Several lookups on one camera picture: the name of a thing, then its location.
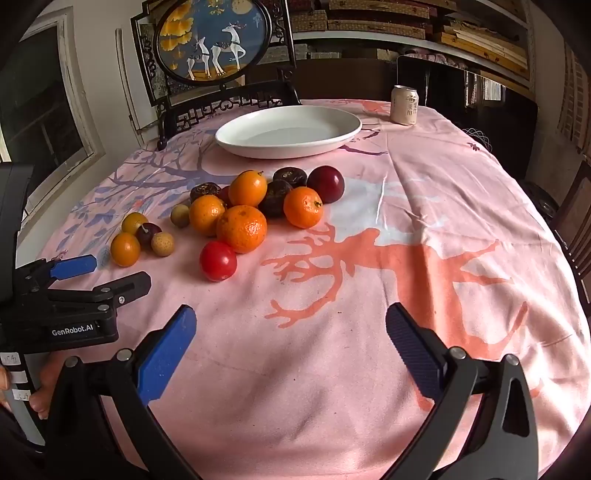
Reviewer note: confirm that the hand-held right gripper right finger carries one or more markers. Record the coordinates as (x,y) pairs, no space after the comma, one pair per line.
(415,355)

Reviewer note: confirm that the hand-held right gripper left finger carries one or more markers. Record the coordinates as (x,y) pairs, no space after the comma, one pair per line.
(166,355)

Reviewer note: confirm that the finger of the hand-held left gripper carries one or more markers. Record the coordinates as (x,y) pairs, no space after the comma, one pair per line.
(120,286)
(74,266)

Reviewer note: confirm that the small orange tomato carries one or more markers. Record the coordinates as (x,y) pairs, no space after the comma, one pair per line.
(125,249)

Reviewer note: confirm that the dark red cherry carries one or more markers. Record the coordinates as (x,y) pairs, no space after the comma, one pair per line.
(148,235)
(224,194)

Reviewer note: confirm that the yellow cherry tomato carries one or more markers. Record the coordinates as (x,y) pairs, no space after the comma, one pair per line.
(131,221)

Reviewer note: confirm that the large mandarin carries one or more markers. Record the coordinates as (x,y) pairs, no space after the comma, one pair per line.
(241,229)

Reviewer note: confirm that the oval orange kumquat top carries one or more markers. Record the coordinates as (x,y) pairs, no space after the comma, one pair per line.
(248,188)

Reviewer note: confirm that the dark water chestnut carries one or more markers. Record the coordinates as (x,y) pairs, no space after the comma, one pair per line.
(274,198)
(204,190)
(290,176)

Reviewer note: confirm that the white oval plate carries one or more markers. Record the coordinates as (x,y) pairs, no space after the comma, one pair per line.
(286,134)

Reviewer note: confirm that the person's left hand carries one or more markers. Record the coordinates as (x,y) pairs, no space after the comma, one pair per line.
(46,383)

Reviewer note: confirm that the beige longan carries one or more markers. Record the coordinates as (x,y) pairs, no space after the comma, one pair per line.
(163,244)
(180,216)

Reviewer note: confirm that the red tomato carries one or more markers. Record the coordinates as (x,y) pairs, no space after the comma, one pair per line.
(218,261)

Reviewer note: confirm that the pink printed tablecloth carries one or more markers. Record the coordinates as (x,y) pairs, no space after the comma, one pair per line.
(438,207)

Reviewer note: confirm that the white framed window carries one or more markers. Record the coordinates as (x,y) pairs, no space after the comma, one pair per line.
(41,115)

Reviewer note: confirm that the black carved wooden chair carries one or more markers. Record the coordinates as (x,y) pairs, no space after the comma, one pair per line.
(194,113)

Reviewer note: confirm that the dark red plum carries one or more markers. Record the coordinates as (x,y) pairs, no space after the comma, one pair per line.
(326,183)

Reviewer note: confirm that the black round object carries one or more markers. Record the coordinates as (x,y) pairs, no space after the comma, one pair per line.
(539,198)

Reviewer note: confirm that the dark wooden chair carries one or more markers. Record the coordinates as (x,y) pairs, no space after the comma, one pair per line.
(575,217)

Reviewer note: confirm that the beige drink can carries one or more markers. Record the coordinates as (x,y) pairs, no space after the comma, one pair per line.
(405,106)

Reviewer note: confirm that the round deer painting screen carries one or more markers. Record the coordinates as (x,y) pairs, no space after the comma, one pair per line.
(207,41)

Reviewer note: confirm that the shelf with wooden boxes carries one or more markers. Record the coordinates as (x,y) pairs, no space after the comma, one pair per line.
(415,23)

